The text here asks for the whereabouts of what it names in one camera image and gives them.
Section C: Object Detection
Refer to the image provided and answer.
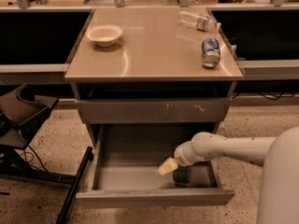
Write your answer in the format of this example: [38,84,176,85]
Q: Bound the open middle drawer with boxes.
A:
[77,123,235,209]

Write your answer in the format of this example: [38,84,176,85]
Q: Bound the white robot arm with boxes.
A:
[157,126,299,224]

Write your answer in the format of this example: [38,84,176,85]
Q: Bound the grey drawer cabinet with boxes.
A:
[65,7,243,140]

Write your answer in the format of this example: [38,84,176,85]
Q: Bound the clear plastic water bottle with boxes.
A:
[179,10,221,32]

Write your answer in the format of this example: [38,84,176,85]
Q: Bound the green sponge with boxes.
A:
[172,166,189,186]

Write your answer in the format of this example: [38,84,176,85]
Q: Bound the blue soda can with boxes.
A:
[202,37,221,68]

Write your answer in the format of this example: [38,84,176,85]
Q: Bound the closed top drawer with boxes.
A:
[76,98,232,124]

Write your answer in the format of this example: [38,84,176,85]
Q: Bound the white bowl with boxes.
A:
[86,24,122,48]

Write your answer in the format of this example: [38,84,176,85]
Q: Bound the black floor cable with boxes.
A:
[19,145,50,174]

